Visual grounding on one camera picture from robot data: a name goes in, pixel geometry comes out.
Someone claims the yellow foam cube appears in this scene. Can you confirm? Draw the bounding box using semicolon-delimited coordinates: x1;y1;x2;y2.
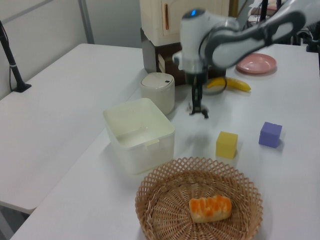
215;130;239;159

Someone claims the woven wicker basket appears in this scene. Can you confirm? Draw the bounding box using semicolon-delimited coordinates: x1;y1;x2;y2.
134;156;264;240

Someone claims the orange topped toy bread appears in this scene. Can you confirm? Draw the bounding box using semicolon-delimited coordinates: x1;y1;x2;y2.
188;194;233;224

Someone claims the pink plastic plate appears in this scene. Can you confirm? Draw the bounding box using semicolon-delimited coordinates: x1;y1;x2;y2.
235;53;278;75

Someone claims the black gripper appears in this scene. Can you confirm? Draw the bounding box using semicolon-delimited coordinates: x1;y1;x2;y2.
186;71;208;115

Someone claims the black and white panda toy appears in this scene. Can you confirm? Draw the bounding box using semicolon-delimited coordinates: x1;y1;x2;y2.
186;102;210;120

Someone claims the purple foam cube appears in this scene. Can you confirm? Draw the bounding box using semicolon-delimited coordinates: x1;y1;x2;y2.
258;121;283;149

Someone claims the wooden drawer with dark front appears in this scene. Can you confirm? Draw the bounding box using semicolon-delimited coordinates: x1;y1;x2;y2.
139;26;181;76

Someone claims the black camera stand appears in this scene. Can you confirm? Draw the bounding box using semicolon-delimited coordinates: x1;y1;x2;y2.
305;22;320;53
0;19;32;93

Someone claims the dark wood drawer cabinet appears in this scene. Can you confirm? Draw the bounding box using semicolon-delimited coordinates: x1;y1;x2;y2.
154;41;227;87

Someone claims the cream plastic cabinet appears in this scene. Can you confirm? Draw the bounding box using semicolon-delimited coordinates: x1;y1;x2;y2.
139;0;230;47

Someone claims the yellow toy banana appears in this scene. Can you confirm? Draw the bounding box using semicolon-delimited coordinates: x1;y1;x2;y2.
206;76;252;93

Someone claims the copper latch on cream box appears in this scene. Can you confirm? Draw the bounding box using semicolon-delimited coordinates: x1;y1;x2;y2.
163;3;170;30

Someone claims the open white plastic bin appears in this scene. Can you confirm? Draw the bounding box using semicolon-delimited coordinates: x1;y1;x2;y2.
102;97;176;176

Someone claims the small beige lidded trash can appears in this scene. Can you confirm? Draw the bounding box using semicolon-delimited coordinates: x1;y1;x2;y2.
139;72;176;116

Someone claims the grey metal frame post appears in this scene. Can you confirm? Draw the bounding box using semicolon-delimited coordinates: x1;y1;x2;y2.
78;0;96;45

